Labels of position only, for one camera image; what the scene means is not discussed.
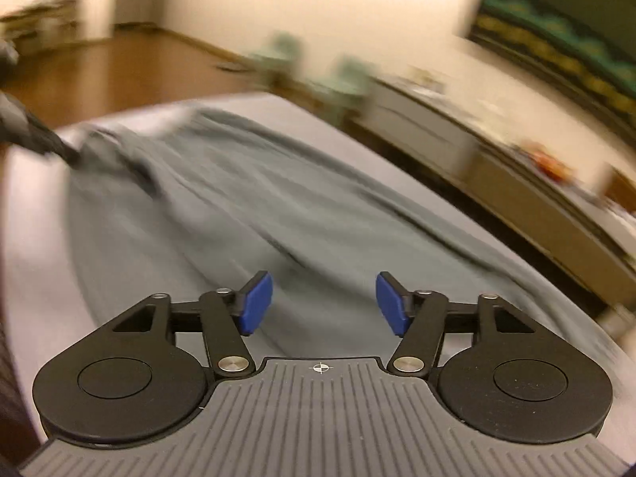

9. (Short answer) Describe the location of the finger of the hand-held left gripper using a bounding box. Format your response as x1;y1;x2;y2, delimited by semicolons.
25;112;83;167

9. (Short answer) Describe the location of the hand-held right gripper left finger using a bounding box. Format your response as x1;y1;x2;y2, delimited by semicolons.
113;271;274;377

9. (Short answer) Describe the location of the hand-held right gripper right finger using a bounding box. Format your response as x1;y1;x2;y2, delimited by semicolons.
375;271;536;376

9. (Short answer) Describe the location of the grey garment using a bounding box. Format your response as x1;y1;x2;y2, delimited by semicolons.
64;107;617;359

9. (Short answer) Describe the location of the long low television cabinet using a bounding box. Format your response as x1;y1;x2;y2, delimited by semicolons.
368;77;636;309

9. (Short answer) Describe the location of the red fruit bowl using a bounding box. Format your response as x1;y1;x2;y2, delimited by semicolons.
522;142;572;182

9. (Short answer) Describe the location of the green chair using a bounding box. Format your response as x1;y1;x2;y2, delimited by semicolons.
251;32;303;87
315;57;374;127

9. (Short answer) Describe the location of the television with patterned dark cover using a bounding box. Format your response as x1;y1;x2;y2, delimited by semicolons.
469;0;636;130

